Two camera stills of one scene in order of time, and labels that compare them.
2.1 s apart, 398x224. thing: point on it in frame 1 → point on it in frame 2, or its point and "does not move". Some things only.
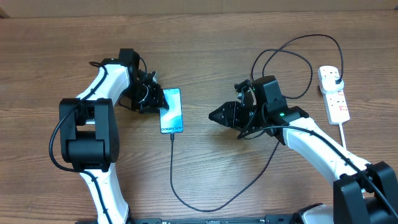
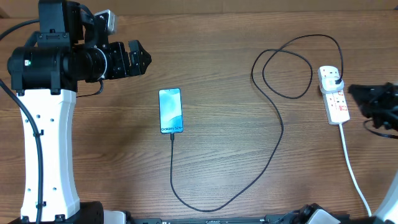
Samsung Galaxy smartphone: x=171 y=120 does not move
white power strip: x=336 y=104 does not move
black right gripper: x=233 y=116 → x=367 y=96
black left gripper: x=155 y=101 → x=122 y=68
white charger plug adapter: x=328 y=84 does not move
